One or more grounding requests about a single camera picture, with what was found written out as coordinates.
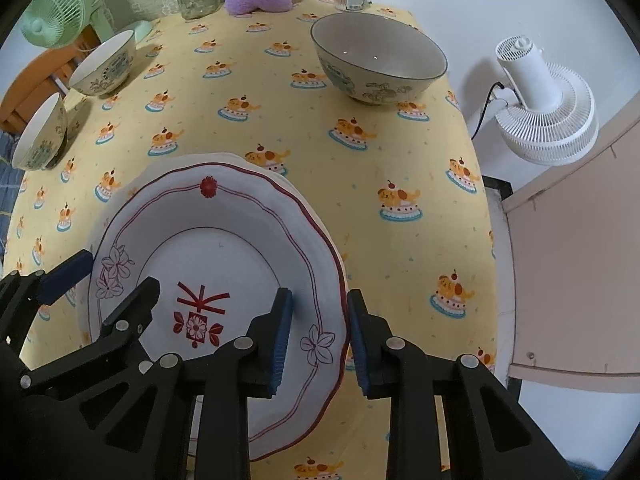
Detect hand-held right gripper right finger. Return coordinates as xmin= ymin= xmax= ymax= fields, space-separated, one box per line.
xmin=346 ymin=288 xmax=581 ymax=480

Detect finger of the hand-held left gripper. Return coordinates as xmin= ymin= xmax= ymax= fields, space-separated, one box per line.
xmin=0 ymin=251 xmax=95 ymax=356
xmin=20 ymin=276 xmax=162 ymax=396

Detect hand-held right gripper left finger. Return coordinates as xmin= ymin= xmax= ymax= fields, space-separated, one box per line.
xmin=50 ymin=288 xmax=294 ymax=480

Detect white plate with red pattern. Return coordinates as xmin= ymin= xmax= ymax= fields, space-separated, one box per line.
xmin=87 ymin=162 xmax=351 ymax=463

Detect floral ceramic bowl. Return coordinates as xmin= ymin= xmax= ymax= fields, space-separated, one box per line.
xmin=68 ymin=29 xmax=137 ymax=98
xmin=310 ymin=12 xmax=448 ymax=107
xmin=11 ymin=92 xmax=69 ymax=171

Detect blue plaid bed sheet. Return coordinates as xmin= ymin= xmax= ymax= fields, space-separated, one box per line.
xmin=0 ymin=130 xmax=25 ymax=221

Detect yellow printed tablecloth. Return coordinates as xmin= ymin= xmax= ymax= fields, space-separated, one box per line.
xmin=0 ymin=0 xmax=501 ymax=480

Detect wooden chair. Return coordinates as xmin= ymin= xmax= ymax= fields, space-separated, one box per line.
xmin=0 ymin=25 xmax=101 ymax=133

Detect beige wooden door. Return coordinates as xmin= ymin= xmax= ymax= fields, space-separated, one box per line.
xmin=500 ymin=110 xmax=640 ymax=393

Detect green desk fan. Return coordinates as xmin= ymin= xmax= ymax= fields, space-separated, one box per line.
xmin=20 ymin=0 xmax=156 ymax=68

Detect white fan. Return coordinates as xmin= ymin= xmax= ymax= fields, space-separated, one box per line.
xmin=494 ymin=35 xmax=600 ymax=166

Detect black fan power cable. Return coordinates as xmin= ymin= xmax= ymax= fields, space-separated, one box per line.
xmin=471 ymin=81 xmax=506 ymax=140

